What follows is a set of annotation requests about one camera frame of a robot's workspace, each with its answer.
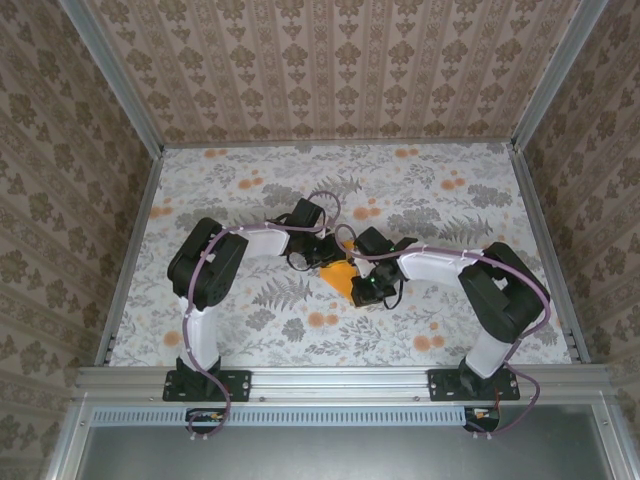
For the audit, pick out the orange cloth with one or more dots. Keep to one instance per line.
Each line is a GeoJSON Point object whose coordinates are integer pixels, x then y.
{"type": "Point", "coordinates": [340, 277]}

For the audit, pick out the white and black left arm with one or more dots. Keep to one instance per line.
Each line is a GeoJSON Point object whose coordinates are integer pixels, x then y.
{"type": "Point", "coordinates": [210, 270]}

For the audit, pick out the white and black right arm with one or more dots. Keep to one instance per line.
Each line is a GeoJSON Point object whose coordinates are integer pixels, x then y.
{"type": "Point", "coordinates": [505, 295]}

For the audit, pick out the grey metal sheet panel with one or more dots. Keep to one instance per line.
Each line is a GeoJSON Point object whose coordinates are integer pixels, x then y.
{"type": "Point", "coordinates": [340, 455]}

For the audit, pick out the floral printed table cover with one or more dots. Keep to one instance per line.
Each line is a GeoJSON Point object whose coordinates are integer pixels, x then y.
{"type": "Point", "coordinates": [320, 340]}

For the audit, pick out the small controller board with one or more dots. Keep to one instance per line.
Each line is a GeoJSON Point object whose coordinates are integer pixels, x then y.
{"type": "Point", "coordinates": [205, 419]}
{"type": "Point", "coordinates": [482, 417]}

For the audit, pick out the long aluminium base rail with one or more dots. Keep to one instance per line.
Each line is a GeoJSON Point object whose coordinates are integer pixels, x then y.
{"type": "Point", "coordinates": [340, 382]}

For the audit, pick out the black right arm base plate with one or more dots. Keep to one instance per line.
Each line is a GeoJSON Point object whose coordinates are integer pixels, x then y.
{"type": "Point", "coordinates": [440, 385]}

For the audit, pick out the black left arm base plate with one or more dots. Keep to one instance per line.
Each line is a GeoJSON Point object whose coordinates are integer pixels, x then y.
{"type": "Point", "coordinates": [240, 385]}

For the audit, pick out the aluminium side rail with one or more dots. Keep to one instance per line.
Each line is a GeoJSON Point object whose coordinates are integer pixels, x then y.
{"type": "Point", "coordinates": [131, 250]}
{"type": "Point", "coordinates": [547, 225]}

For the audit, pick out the aluminium corner post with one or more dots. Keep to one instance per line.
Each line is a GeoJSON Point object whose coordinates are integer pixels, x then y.
{"type": "Point", "coordinates": [560, 75]}
{"type": "Point", "coordinates": [110, 75]}

